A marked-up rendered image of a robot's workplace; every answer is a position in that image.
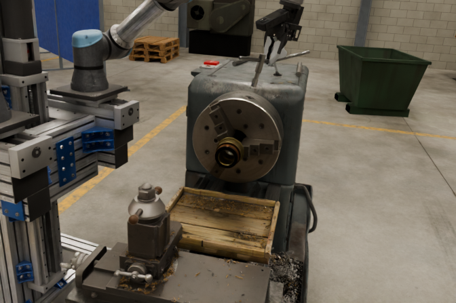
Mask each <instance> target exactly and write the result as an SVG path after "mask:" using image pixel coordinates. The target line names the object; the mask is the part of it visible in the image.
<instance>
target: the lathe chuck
mask: <svg viewBox="0 0 456 303"><path fill-rule="evenodd" d="M245 96H249V97H252V98H254V100H251V99H248V98H246V97H245ZM217 102H219V104H220V106H221V107H222V109H223V111H224V112H225V114H226V116H227V118H228V120H229V122H230V123H231V125H232V127H233V128H234V129H235V130H239V131H241V132H243V133H244V134H245V135H246V137H247V138H256V139H265V140H279V150H275V151H274V152H273V154H272V155H266V154H259V156H254V155H250V156H249V157H243V158H242V160H241V161H239V162H238V163H237V164H236V165H235V166H233V167H231V168H225V170H224V172H223V173H222V174H221V176H220V177H219V178H220V179H222V180H224V181H228V182H233V183H246V182H251V181H255V180H258V179H259V178H261V177H263V176H264V175H265V174H267V173H268V172H269V171H270V170H271V169H272V167H273V166H274V165H275V164H276V161H277V160H278V157H279V154H280V149H281V146H282V140H283V131H282V124H281V122H280V119H279V117H278V115H277V114H276V112H275V111H274V109H272V107H271V106H270V105H268V103H266V102H265V101H264V100H262V99H260V98H259V97H256V96H254V95H251V94H246V93H231V94H225V95H223V96H221V97H219V98H217V99H216V100H214V101H213V102H211V103H210V104H209V105H208V106H207V107H206V108H205V109H204V110H203V111H202V112H201V114H200V115H199V117H198V118H197V120H196V122H195V125H194V127H193V135H192V140H193V148H194V151H195V154H196V156H197V158H198V159H199V162H200V163H201V164H202V165H203V166H204V167H205V168H206V169H207V170H208V171H209V172H210V171H211V169H212V168H213V167H214V164H215V163H216V160H215V153H216V148H217V145H218V143H219V140H218V139H217V136H218V134H217V132H216V131H215V129H214V126H215V125H214V123H213V121H212V119H211V118H210V116H209V113H210V112H211V109H210V106H212V105H213V104H216V103H217Z"/></svg>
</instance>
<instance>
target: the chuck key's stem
mask: <svg viewBox="0 0 456 303"><path fill-rule="evenodd" d="M265 57H266V55H265V54H259V58H260V59H261V61H260V62H257V64H256V68H255V72H256V73H255V76H254V78H253V80H252V84H251V86H252V87H257V83H258V78H259V74H260V73H261V71H262V68H263V65H264V61H265Z"/></svg>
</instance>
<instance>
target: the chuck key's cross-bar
mask: <svg viewBox="0 0 456 303"><path fill-rule="evenodd" d="M309 53H310V51H309V50H308V51H305V52H299V53H296V54H291V55H288V56H285V57H284V58H279V59H277V60H276V62H277V61H280V60H285V59H289V58H294V57H297V56H302V55H305V54H309ZM239 60H247V61H254V62H260V61H261V59H260V58H251V57H245V56H239Z"/></svg>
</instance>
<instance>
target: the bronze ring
mask: <svg viewBox="0 0 456 303"><path fill-rule="evenodd" d="M225 150H228V151H230V152H232V153H233V155H228V154H227V153H226V152H225ZM243 156H244V147H243V145H242V143H241V142H240V141H239V140H237V139H235V138H223V139H222V140H221V141H220V142H219V143H218V145H217V148H216V153H215V160H216V162H217V163H218V164H219V165H220V166H221V167H224V168H231V167H233V166H235V165H236V164H237V163H238V162H239V161H241V160H242V158H243Z"/></svg>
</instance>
